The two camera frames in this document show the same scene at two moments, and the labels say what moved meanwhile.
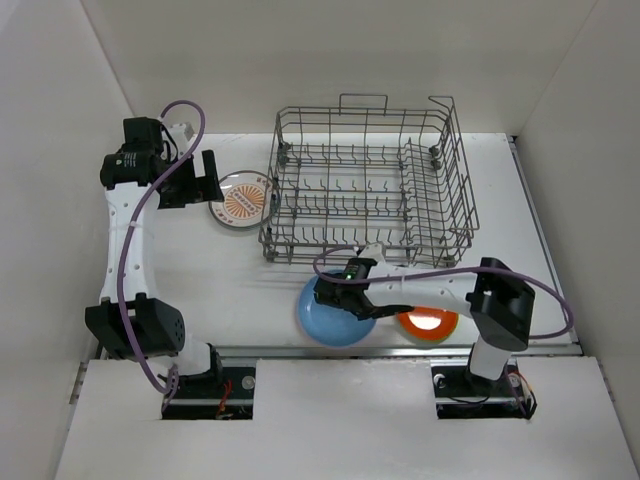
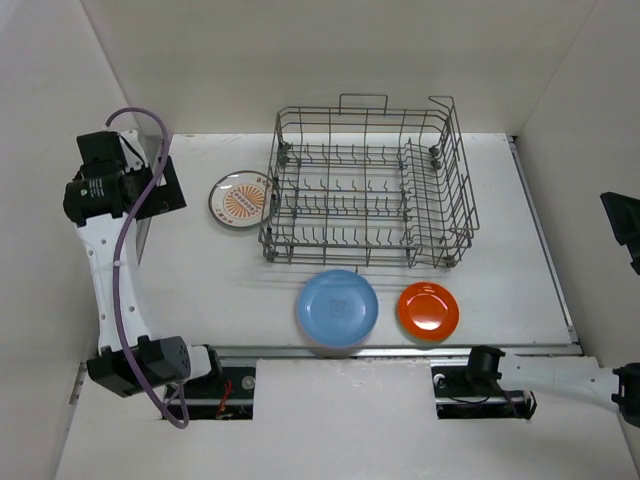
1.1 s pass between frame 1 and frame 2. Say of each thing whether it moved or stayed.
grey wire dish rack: stayed
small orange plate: stayed
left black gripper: moved
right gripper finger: moved
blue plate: stayed
